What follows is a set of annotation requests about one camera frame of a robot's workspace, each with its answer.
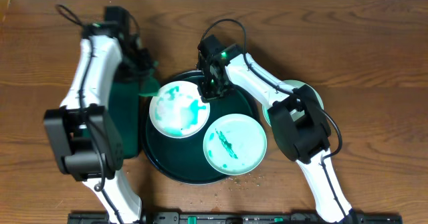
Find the green sponge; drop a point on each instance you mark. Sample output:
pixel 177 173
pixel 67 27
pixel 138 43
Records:
pixel 148 83

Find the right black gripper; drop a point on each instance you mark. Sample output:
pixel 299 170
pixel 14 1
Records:
pixel 207 93

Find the rectangular black tray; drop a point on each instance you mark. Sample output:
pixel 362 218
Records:
pixel 123 107

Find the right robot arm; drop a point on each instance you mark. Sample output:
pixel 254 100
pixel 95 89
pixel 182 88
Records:
pixel 300 126

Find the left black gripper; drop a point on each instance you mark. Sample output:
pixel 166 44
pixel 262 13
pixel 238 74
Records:
pixel 141 70

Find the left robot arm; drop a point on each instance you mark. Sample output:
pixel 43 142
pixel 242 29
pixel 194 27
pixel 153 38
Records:
pixel 95 128

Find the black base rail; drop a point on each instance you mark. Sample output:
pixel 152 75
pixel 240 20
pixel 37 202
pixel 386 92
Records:
pixel 303 218

